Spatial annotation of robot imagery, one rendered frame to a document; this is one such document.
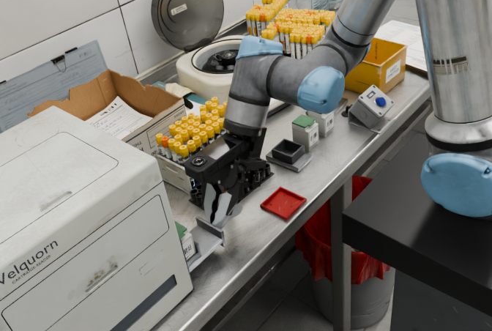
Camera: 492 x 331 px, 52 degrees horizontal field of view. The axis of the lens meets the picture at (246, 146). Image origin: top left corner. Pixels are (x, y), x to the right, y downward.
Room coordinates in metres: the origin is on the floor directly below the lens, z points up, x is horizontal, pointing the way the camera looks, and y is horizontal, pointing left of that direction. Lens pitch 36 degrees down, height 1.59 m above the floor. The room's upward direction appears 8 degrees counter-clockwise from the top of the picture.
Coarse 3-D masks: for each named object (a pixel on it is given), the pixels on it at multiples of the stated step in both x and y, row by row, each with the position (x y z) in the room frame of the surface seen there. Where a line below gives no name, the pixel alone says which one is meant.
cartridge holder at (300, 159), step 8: (280, 144) 0.92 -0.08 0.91; (288, 144) 0.92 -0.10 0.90; (296, 144) 0.91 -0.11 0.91; (272, 152) 0.90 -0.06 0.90; (280, 152) 0.89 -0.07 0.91; (288, 152) 0.91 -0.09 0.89; (296, 152) 0.88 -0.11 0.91; (304, 152) 0.90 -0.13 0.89; (272, 160) 0.90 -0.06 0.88; (280, 160) 0.89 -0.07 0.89; (288, 160) 0.87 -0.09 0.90; (296, 160) 0.88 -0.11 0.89; (304, 160) 0.87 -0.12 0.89; (296, 168) 0.86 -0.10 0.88
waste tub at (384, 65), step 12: (372, 48) 1.25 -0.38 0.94; (384, 48) 1.22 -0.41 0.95; (396, 48) 1.20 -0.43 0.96; (372, 60) 1.25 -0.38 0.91; (384, 60) 1.22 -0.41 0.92; (396, 60) 1.15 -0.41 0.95; (360, 72) 1.13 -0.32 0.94; (372, 72) 1.11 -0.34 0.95; (384, 72) 1.11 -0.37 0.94; (396, 72) 1.15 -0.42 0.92; (348, 84) 1.16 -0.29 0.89; (360, 84) 1.13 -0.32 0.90; (372, 84) 1.11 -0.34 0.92; (384, 84) 1.11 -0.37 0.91; (396, 84) 1.15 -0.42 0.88
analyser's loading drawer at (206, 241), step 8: (200, 224) 0.69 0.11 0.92; (208, 224) 0.67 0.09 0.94; (192, 232) 0.68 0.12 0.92; (200, 232) 0.67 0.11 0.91; (208, 232) 0.67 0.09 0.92; (216, 232) 0.66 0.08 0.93; (200, 240) 0.65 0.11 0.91; (208, 240) 0.65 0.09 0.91; (216, 240) 0.65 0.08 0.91; (224, 240) 0.65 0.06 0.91; (200, 248) 0.63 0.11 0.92; (208, 248) 0.63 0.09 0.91; (200, 256) 0.61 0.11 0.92; (192, 264) 0.60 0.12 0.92
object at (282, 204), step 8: (280, 192) 0.80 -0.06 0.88; (288, 192) 0.79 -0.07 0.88; (272, 200) 0.77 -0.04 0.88; (280, 200) 0.77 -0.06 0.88; (288, 200) 0.77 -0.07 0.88; (296, 200) 0.76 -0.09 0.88; (304, 200) 0.75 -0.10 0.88; (264, 208) 0.75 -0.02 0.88; (272, 208) 0.75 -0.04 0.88; (280, 208) 0.75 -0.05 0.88; (288, 208) 0.74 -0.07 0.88; (296, 208) 0.73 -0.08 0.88; (280, 216) 0.72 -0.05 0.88; (288, 216) 0.72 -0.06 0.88
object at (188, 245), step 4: (184, 232) 0.62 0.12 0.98; (188, 232) 0.62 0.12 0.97; (184, 236) 0.61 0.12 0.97; (188, 236) 0.61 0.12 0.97; (184, 240) 0.60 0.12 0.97; (188, 240) 0.61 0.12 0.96; (192, 240) 0.61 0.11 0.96; (184, 244) 0.60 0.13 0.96; (188, 244) 0.61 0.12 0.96; (192, 244) 0.61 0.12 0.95; (184, 248) 0.60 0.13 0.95; (188, 248) 0.61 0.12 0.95; (192, 248) 0.61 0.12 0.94; (184, 252) 0.60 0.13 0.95; (188, 252) 0.61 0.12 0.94; (192, 252) 0.61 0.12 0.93; (188, 256) 0.60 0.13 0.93; (192, 256) 0.61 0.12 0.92; (188, 260) 0.60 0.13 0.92
